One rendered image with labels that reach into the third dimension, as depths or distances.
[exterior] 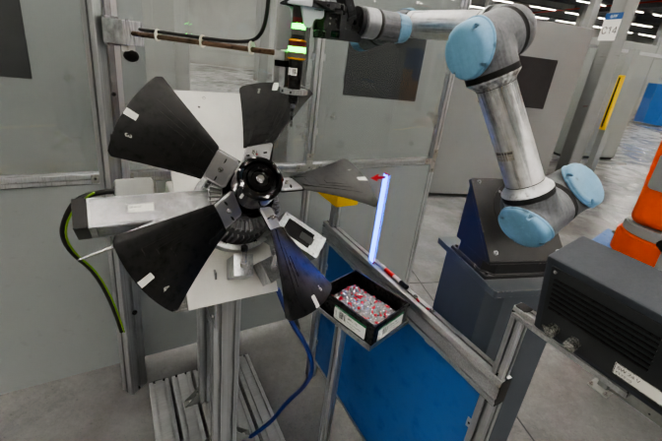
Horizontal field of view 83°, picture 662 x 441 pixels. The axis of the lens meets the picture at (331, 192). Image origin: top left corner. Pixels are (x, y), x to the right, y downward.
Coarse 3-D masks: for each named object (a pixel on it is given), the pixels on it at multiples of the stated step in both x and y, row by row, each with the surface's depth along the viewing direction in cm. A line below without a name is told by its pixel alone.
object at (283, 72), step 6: (276, 54) 92; (282, 54) 92; (276, 60) 92; (282, 60) 92; (288, 60) 93; (282, 66) 92; (288, 66) 93; (282, 72) 93; (282, 78) 93; (282, 84) 94; (282, 90) 92; (288, 90) 91; (294, 90) 91; (300, 90) 93; (306, 90) 95
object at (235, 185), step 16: (256, 160) 94; (240, 176) 91; (256, 176) 93; (272, 176) 95; (224, 192) 99; (240, 192) 91; (256, 192) 92; (272, 192) 94; (240, 208) 100; (256, 208) 97
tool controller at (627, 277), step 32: (576, 256) 69; (608, 256) 68; (544, 288) 74; (576, 288) 67; (608, 288) 62; (640, 288) 61; (544, 320) 76; (576, 320) 69; (608, 320) 64; (640, 320) 59; (576, 352) 72; (608, 352) 66; (640, 352) 60; (640, 384) 62
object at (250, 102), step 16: (240, 96) 113; (256, 96) 112; (272, 96) 110; (288, 96) 110; (304, 96) 110; (256, 112) 109; (272, 112) 107; (288, 112) 106; (256, 128) 106; (272, 128) 104; (256, 144) 103
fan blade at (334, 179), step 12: (324, 168) 115; (336, 168) 116; (300, 180) 105; (312, 180) 106; (324, 180) 107; (336, 180) 109; (348, 180) 111; (360, 180) 113; (324, 192) 102; (336, 192) 104; (348, 192) 106; (360, 192) 108; (372, 192) 111; (372, 204) 107
